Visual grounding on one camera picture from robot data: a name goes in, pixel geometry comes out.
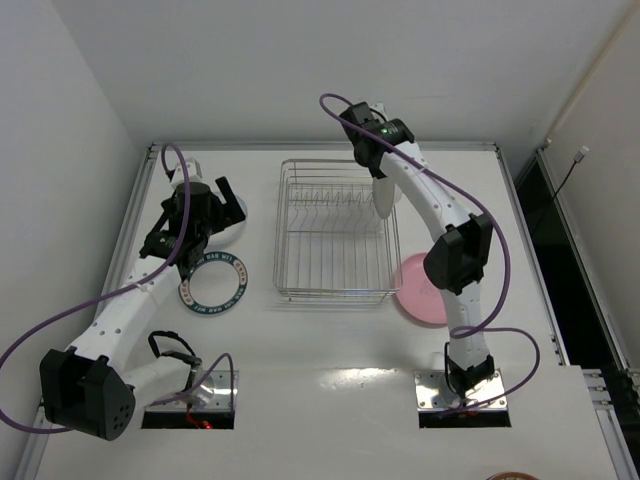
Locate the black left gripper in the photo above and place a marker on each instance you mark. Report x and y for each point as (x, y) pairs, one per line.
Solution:
(218, 211)

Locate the green rimmed lettered plate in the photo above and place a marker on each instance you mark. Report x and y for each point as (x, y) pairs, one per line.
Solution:
(215, 285)

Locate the pink plate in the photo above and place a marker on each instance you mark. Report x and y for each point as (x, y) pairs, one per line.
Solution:
(416, 294)

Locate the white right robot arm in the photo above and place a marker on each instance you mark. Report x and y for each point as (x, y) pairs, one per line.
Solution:
(461, 239)

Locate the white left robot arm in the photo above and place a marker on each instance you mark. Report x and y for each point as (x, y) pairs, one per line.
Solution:
(88, 387)

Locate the brown round object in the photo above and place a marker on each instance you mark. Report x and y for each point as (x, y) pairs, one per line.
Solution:
(512, 475)

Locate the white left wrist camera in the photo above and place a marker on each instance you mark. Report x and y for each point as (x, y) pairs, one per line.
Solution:
(193, 171)

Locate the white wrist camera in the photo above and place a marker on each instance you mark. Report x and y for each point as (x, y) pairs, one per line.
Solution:
(380, 111)
(193, 171)

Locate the metal wire dish rack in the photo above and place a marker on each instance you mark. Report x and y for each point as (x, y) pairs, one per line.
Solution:
(331, 244)

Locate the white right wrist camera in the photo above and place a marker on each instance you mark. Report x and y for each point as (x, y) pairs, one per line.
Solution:
(380, 111)

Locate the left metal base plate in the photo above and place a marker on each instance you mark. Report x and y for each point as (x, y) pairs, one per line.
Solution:
(217, 394)

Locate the metal base plate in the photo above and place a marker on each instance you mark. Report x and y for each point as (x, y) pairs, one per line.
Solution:
(217, 394)
(433, 394)

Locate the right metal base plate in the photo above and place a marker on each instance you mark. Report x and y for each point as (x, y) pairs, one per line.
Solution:
(433, 394)

